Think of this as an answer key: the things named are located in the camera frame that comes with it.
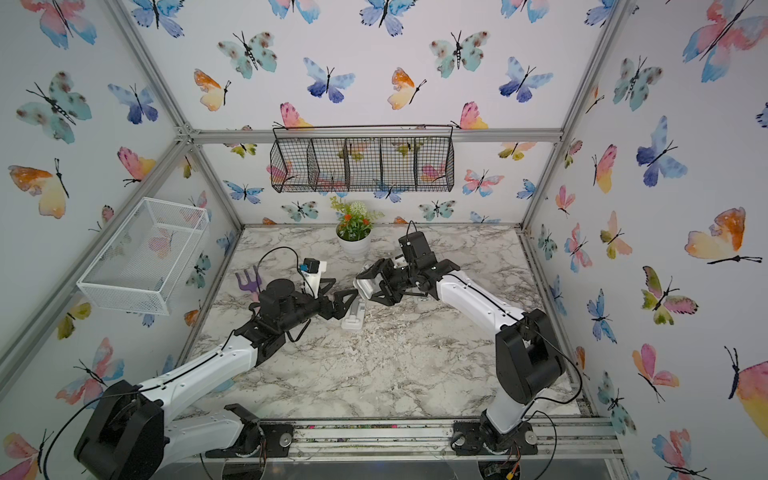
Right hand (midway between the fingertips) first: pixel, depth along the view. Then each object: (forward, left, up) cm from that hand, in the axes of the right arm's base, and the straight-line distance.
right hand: (363, 282), depth 78 cm
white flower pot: (+25, +8, -17) cm, 31 cm away
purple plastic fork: (+10, +40, -21) cm, 47 cm away
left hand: (0, +4, -2) cm, 4 cm away
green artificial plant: (+27, +6, -5) cm, 28 cm away
